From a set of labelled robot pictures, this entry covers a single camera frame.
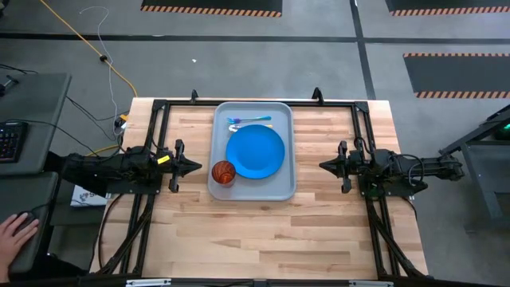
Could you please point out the small black device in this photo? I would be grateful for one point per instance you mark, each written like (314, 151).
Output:
(8, 84)

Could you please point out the grey plastic tray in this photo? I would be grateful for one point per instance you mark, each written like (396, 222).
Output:
(255, 190)

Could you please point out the person's hand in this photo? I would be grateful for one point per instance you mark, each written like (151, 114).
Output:
(12, 239)

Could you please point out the iridescent metal spoon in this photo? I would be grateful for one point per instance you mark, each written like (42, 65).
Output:
(236, 128)

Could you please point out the black backlit keyboard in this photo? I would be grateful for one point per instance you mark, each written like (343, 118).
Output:
(10, 141)

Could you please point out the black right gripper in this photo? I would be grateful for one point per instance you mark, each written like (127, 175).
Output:
(346, 167)

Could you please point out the blue round plate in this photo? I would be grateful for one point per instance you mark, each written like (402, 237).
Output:
(255, 151)

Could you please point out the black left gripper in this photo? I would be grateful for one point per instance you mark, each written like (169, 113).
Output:
(175, 169)

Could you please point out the black frame clamp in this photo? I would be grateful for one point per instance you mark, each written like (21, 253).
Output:
(194, 95)
(317, 95)

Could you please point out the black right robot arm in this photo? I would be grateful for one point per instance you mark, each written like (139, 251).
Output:
(434, 167)

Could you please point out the silver aluminium bracket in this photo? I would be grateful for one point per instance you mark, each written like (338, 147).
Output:
(370, 284)
(148, 282)

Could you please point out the white printed box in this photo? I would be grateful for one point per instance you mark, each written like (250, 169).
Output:
(85, 198)

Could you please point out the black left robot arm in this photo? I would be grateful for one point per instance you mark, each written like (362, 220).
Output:
(99, 167)

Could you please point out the black metal cart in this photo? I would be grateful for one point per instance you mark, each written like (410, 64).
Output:
(482, 167)

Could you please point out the black mat hazard striped edge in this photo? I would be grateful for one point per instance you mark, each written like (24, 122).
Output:
(211, 6)
(446, 5)
(458, 75)

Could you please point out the grey desk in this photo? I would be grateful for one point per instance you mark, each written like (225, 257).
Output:
(32, 191)
(40, 103)

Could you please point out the red translucent plastic cup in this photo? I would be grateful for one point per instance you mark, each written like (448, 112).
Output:
(223, 172)

